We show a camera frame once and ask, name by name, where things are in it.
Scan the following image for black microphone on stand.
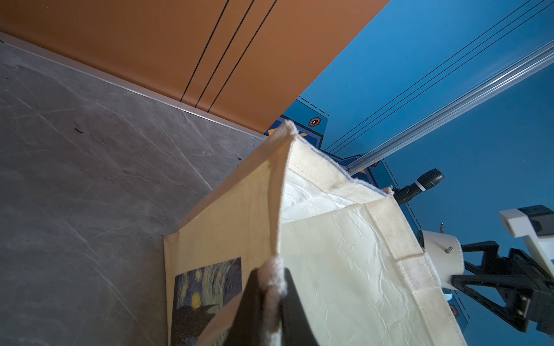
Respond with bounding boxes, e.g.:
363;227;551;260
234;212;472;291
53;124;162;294
392;169;444;205

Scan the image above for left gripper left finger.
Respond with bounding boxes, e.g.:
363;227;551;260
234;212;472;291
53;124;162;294
224;269;265;346

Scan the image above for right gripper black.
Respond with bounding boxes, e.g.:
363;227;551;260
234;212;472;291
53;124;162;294
451;241;553;337

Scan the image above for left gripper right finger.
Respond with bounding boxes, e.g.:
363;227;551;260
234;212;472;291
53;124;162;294
281;268;319;346

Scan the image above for yellow blue twin-bell clock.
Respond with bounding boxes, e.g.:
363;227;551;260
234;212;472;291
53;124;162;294
416;224;465;301

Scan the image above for cream canvas bag starry print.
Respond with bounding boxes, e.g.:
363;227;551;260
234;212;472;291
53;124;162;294
164;121;465;345

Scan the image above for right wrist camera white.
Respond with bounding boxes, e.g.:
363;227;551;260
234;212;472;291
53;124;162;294
499;205;553;276

